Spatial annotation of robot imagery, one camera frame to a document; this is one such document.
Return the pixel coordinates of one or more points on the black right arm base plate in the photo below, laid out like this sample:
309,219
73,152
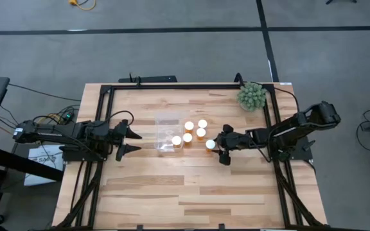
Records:
302,154

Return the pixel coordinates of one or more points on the clear plastic basket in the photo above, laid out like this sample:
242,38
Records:
165,128

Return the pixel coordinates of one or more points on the black aluminium table frame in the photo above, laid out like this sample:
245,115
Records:
172,86

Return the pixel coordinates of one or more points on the orange pill bottle white cap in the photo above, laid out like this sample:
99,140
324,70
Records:
176,140
210,144
187,137
200,132
189,125
202,123

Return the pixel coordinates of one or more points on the black power strip green light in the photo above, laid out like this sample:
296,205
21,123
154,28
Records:
67,116

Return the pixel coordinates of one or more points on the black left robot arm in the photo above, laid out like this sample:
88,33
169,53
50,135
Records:
59,134

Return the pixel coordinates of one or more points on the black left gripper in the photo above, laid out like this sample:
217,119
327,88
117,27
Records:
119,133

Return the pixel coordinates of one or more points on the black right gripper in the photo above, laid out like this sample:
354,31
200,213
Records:
233,141

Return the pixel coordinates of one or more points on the green succulent plant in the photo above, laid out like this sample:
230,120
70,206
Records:
251,96

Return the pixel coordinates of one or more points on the white cardboard box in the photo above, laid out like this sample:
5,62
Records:
43,170

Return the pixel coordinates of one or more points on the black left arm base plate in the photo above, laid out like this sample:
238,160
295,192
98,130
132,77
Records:
82,157

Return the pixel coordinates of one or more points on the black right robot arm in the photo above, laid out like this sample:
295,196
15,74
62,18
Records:
294,126

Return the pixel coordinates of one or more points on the flat black box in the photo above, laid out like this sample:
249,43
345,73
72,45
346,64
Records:
153,79

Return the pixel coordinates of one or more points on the black desk crossbar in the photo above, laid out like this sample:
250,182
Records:
18,162

